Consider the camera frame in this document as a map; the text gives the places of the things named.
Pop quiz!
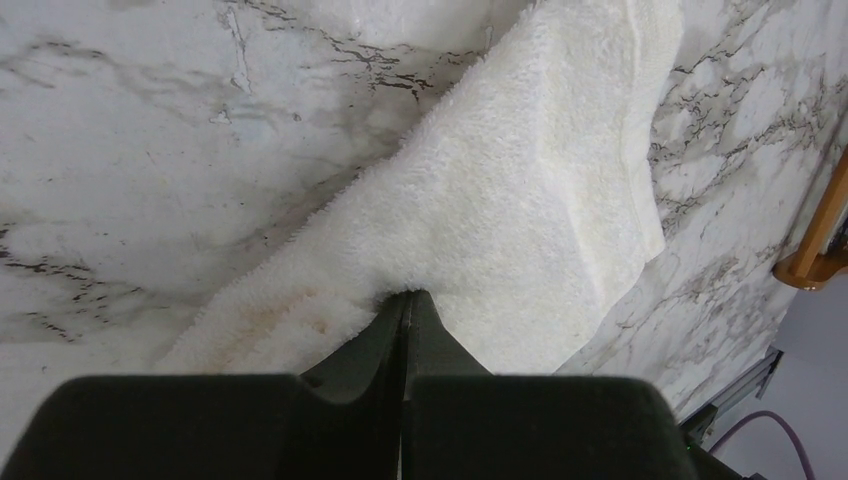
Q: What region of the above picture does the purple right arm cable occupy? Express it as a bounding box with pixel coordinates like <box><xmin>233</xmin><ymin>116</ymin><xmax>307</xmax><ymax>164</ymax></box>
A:
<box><xmin>707</xmin><ymin>410</ymin><xmax>817</xmax><ymax>480</ymax></box>

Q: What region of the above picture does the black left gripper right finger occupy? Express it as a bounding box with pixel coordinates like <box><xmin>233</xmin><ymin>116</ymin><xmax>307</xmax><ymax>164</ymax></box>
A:
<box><xmin>401</xmin><ymin>291</ymin><xmax>697</xmax><ymax>479</ymax></box>

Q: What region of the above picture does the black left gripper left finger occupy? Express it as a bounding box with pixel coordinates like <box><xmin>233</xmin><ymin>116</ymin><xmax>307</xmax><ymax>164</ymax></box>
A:
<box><xmin>1</xmin><ymin>295</ymin><xmax>408</xmax><ymax>479</ymax></box>

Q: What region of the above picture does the wooden rack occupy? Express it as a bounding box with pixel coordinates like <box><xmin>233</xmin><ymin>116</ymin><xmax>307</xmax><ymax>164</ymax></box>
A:
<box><xmin>772</xmin><ymin>149</ymin><xmax>847</xmax><ymax>291</ymax></box>

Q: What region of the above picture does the white towel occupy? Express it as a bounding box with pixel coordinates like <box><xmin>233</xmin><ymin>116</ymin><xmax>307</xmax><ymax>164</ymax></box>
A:
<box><xmin>157</xmin><ymin>1</ymin><xmax>684</xmax><ymax>374</ymax></box>

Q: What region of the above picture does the aluminium frame rail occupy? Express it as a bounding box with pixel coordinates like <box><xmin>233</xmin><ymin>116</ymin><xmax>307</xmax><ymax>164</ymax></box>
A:
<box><xmin>679</xmin><ymin>347</ymin><xmax>784</xmax><ymax>445</ymax></box>

